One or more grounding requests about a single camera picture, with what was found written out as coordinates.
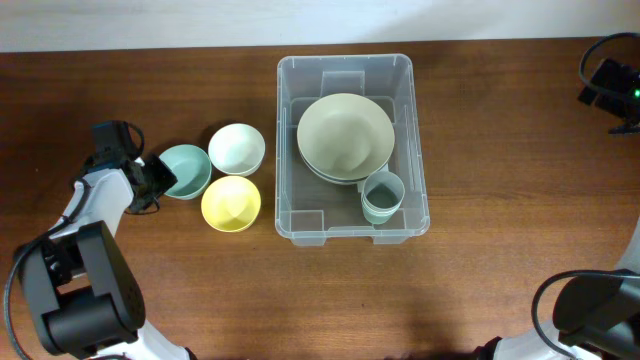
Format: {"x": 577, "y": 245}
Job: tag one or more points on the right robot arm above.
{"x": 587, "y": 314}

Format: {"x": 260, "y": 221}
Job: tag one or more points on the clear plastic storage bin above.
{"x": 310, "y": 210}

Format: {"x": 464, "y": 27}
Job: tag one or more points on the green cup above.
{"x": 372, "y": 217}

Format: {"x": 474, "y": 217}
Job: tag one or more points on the white label in bin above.
{"x": 361, "y": 184}

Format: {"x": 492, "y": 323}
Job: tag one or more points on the yellow bowl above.
{"x": 231, "y": 204}

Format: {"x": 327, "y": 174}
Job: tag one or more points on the beige plate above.
{"x": 345, "y": 136}

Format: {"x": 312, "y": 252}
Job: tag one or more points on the grey cup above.
{"x": 384, "y": 182}

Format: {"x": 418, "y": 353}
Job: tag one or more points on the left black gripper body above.
{"x": 147, "y": 191}

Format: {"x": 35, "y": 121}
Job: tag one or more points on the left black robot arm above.
{"x": 82, "y": 296}

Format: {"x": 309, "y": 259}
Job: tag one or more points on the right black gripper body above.
{"x": 625, "y": 80}

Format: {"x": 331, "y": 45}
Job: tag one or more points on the green bowl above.
{"x": 192, "y": 168}

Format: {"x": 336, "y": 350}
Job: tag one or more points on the white bowl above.
{"x": 237, "y": 149}

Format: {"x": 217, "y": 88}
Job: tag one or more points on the cream cup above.
{"x": 380, "y": 204}

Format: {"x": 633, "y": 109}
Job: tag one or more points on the cream plate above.
{"x": 325, "y": 179}

